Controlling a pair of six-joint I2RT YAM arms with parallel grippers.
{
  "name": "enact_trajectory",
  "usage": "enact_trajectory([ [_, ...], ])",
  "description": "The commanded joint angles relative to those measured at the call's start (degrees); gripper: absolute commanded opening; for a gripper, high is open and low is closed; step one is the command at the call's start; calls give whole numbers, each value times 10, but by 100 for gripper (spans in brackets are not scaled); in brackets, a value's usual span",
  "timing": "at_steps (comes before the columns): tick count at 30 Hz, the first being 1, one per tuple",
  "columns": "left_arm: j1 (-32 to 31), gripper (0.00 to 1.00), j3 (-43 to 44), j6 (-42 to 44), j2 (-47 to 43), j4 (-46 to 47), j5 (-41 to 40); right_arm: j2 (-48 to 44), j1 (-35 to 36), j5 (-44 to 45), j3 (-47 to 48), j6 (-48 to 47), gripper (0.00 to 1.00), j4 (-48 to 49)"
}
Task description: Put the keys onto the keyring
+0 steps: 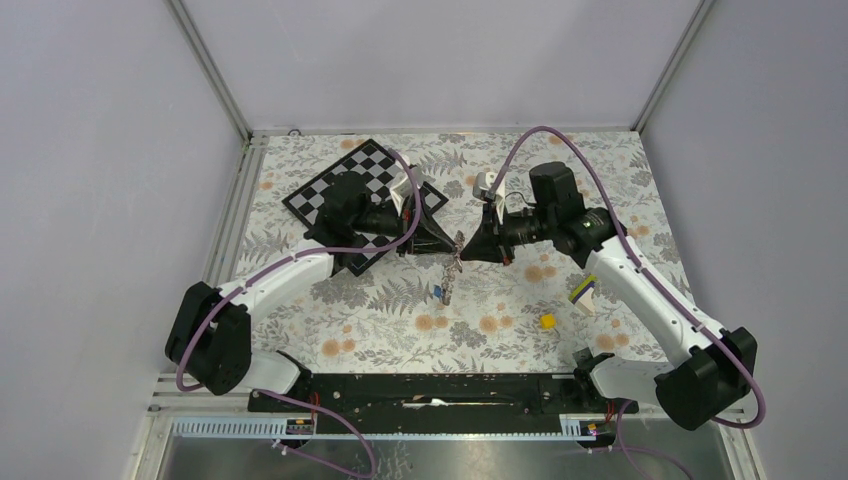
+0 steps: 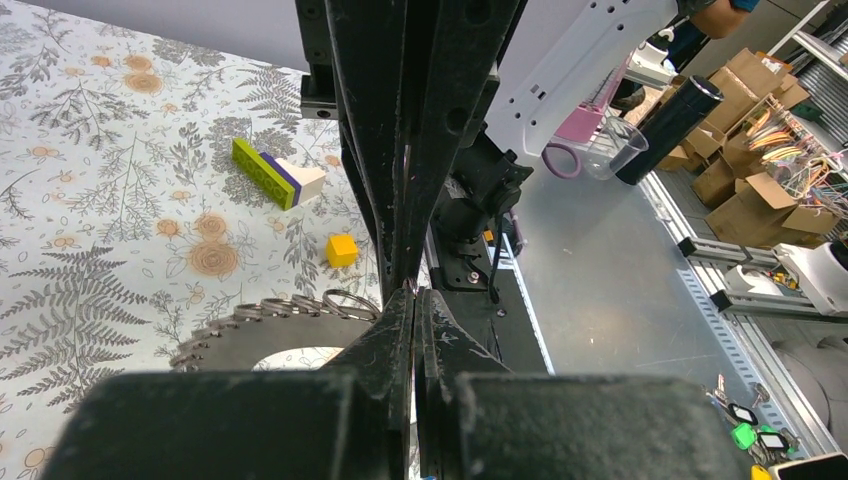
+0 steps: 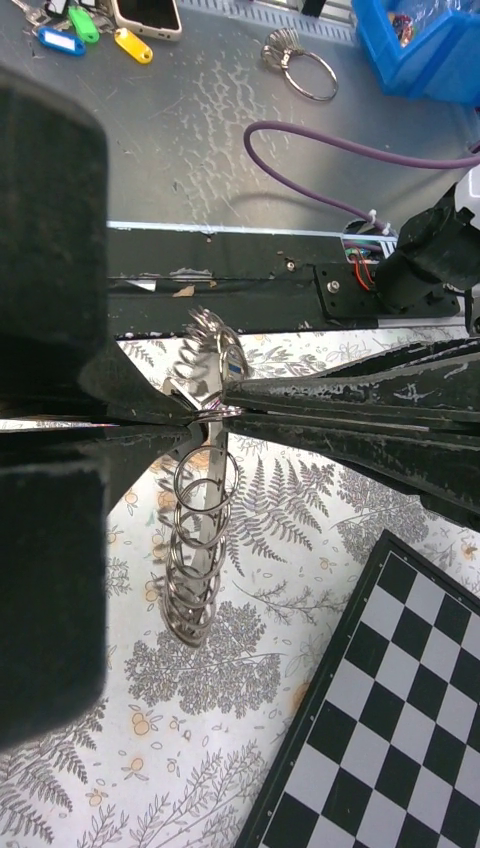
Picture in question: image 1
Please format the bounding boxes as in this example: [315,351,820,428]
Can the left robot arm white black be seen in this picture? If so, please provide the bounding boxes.
[164,172,457,411]

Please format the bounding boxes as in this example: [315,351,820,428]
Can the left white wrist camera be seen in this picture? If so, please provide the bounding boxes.
[389,170,418,217]

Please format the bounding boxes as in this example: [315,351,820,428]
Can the black white chessboard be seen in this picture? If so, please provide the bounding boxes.
[282,139,448,276]

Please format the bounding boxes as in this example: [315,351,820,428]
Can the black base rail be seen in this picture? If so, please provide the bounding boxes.
[247,373,639,426]

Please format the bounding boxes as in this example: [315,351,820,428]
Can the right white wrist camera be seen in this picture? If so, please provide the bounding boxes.
[472,172,506,220]

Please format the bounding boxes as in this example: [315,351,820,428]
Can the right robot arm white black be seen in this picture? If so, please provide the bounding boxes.
[460,162,757,431]

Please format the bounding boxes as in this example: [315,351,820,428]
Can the yellow cube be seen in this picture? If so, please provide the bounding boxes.
[539,314,557,330]

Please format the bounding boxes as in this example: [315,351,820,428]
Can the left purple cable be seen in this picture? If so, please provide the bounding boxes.
[174,148,424,478]

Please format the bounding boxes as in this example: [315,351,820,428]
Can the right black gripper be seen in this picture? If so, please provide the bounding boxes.
[460,201,556,266]

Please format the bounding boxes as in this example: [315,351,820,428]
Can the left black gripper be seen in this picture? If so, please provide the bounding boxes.
[351,192,457,258]

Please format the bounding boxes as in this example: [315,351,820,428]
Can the purple cable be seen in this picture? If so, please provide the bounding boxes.
[490,125,768,480]
[174,148,424,478]

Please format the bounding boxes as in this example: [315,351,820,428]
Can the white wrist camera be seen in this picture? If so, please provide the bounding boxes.
[472,172,506,220]
[389,170,418,217]

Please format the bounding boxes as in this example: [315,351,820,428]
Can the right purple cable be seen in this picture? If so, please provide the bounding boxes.
[490,125,768,480]

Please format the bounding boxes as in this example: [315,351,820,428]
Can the white cable duct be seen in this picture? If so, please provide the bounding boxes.
[171,411,596,441]

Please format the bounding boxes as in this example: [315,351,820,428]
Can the floral table mat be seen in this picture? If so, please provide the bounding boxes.
[252,132,689,373]

